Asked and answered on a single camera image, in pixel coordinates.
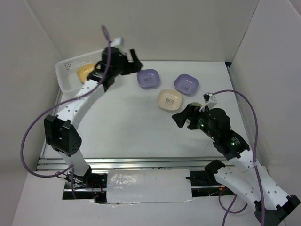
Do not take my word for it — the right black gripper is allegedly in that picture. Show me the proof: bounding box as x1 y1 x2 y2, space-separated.
172 103 218 140

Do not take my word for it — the cream panda plate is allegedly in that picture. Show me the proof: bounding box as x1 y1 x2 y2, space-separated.
157 89 183 111

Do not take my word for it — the yellow panda plate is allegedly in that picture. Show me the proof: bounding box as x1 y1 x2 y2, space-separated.
77 63 95 84

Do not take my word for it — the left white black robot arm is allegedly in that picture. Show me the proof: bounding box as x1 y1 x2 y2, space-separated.
44 47 143 188

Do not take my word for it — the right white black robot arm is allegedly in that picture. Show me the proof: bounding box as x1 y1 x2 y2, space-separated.
172 104 301 226

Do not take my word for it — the white perforated plastic bin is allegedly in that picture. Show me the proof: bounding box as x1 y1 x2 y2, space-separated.
55 49 103 96

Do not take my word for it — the purple panda plate left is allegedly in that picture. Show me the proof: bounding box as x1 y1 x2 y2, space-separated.
136 69 160 89

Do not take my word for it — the purple panda plate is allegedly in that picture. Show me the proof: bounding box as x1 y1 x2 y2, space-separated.
174 74 199 96
136 69 160 89

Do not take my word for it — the green panda plate right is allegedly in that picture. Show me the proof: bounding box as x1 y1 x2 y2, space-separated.
191 102 202 107

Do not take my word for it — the purple panda plate right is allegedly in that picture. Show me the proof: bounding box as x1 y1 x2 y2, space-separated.
174 74 199 96

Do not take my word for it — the white foil covered panel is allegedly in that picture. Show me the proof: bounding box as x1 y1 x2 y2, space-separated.
106 169 193 204

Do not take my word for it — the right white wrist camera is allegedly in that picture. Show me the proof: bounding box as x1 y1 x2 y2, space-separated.
199 93 217 112

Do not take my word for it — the aluminium rail frame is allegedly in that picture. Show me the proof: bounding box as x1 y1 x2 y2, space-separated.
35 61 254 201

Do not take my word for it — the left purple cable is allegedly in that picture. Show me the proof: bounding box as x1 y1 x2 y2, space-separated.
20 25 111 200

